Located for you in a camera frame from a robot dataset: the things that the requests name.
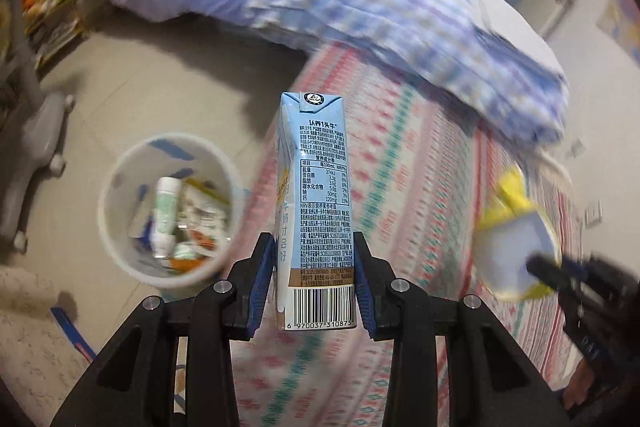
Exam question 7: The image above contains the blue plaid ruffled quilt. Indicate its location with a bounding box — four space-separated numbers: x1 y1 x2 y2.
245 0 571 145

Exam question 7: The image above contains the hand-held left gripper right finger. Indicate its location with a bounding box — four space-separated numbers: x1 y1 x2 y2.
351 231 571 427

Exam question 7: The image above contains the green white tube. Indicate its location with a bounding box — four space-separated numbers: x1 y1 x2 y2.
152 177 181 258

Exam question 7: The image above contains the person's right forearm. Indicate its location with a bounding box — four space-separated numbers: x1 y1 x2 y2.
562 354 616 413

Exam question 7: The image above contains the snack wrapper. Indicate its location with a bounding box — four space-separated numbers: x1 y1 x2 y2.
175 179 231 253

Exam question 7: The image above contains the red green patterned blanket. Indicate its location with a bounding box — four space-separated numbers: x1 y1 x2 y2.
227 42 596 427

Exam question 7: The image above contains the shelf with toys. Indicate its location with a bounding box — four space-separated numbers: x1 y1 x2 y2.
20 0 88 70

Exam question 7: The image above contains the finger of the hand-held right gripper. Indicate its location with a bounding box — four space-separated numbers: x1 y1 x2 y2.
525 254 591 293

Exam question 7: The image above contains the yellow box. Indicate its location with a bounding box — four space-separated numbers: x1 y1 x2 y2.
474 169 563 300

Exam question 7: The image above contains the wall poster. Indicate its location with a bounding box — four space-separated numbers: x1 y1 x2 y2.
597 0 640 68

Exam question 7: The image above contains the beige fluffy rug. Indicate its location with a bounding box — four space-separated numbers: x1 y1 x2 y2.
0 267 101 427

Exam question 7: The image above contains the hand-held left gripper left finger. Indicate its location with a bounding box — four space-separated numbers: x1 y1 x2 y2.
50 232 277 427

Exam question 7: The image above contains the white plastic bin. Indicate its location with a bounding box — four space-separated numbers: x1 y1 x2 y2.
97 133 246 290

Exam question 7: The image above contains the blue milk carton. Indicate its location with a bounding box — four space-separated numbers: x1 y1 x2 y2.
276 91 358 332

